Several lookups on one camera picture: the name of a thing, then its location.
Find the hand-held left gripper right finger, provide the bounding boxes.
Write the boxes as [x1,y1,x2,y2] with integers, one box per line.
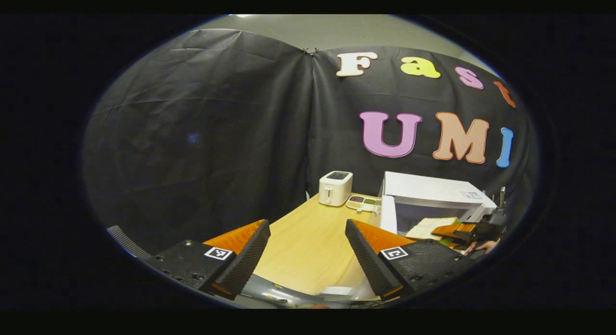
[345,219,477,301]

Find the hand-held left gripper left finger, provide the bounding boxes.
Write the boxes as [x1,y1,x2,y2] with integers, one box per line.
[144,219,271,301]

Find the lettuce sandwich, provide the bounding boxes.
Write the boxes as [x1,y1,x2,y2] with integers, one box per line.
[406,217,465,249]

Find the white microwave oven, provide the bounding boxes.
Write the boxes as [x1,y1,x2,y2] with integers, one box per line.
[378,171,497,240]

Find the grey curved object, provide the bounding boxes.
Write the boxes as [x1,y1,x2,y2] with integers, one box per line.
[239,272,381,309]

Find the white divided snack dish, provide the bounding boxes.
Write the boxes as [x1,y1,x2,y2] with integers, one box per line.
[346,194,381,213]

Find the white toaster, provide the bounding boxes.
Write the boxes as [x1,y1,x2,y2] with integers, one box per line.
[319,171,353,206]

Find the black backdrop cloth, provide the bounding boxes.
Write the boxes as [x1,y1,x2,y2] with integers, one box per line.
[82,28,539,258]

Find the black ribbed hose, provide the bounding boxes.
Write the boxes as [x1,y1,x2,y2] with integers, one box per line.
[107,225,152,261]

